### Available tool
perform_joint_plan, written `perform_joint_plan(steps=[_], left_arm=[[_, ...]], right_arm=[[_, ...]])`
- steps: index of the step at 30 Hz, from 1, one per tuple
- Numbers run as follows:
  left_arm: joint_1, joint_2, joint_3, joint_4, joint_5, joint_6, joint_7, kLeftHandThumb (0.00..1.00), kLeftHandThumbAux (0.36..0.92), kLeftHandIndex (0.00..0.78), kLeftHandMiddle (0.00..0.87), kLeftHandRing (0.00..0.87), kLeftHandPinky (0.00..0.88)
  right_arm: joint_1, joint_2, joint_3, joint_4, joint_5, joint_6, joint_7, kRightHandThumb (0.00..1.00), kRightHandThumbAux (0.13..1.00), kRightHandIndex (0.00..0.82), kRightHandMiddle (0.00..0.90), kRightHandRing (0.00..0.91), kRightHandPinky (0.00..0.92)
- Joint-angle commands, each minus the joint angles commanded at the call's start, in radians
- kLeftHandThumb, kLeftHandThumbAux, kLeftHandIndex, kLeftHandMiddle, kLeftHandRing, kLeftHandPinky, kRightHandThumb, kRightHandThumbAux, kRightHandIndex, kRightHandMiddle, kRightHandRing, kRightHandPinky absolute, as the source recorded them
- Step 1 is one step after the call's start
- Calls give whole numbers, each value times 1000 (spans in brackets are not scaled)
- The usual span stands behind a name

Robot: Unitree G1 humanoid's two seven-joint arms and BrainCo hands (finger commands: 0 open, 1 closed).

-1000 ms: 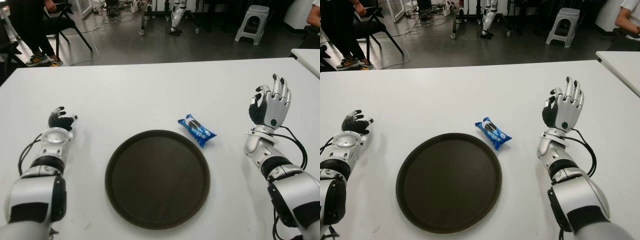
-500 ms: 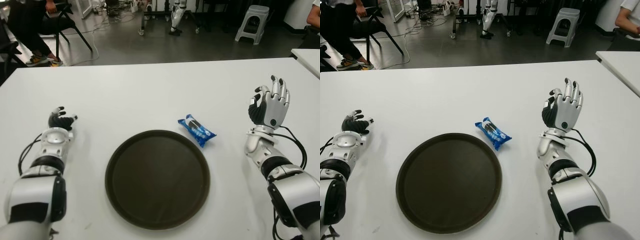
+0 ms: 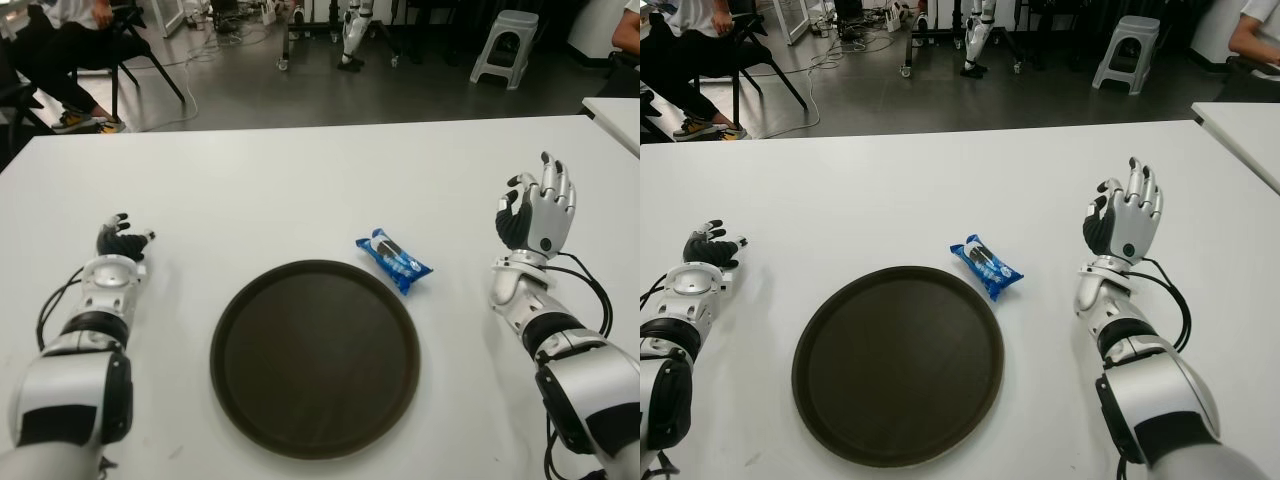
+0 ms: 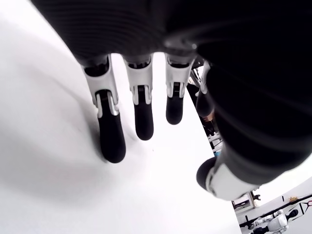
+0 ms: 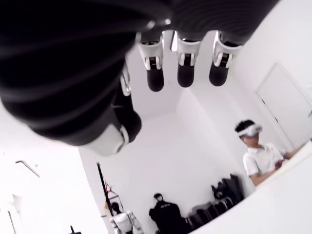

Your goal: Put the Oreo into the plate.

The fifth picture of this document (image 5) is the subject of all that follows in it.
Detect white VR headset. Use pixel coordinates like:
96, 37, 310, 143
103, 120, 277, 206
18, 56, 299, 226
237, 124, 263, 138

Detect white humanoid robot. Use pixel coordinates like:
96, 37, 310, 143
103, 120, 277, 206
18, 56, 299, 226
109, 202, 142, 234

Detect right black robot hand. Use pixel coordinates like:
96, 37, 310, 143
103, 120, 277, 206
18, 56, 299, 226
0, 0, 254, 156

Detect black wheeled gantry frame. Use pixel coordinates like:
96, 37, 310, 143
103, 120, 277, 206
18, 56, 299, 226
97, 162, 122, 220

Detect person in white shirt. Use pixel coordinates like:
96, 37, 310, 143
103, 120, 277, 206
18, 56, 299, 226
234, 118, 300, 187

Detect black humanoid robot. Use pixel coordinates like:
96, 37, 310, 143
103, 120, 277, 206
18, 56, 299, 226
149, 193, 188, 234

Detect white door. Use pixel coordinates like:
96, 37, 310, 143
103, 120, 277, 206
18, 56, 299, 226
255, 63, 312, 152

